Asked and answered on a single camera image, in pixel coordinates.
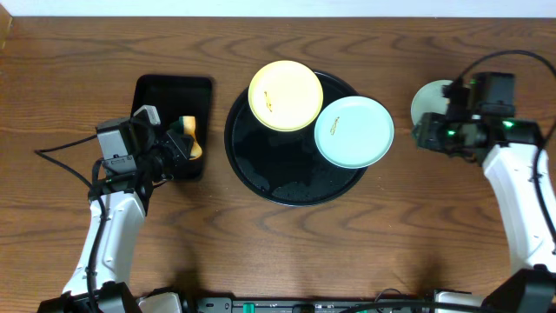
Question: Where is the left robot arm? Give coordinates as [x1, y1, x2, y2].
[38, 127, 201, 312]

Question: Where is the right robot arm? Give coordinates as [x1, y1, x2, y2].
[412, 112, 555, 312]

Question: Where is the yellow plate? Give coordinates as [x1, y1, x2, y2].
[248, 60, 323, 132]

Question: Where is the black rectangular tray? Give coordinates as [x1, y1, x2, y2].
[131, 74, 213, 181]

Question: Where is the light blue plate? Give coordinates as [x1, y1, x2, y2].
[314, 96, 394, 169]

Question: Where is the yellow green sponge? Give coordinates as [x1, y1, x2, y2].
[170, 116, 202, 160]

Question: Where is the pale green plate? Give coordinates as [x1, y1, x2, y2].
[411, 80, 453, 125]

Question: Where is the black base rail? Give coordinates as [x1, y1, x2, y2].
[136, 289, 490, 313]

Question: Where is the black round tray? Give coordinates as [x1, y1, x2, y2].
[224, 90, 367, 206]

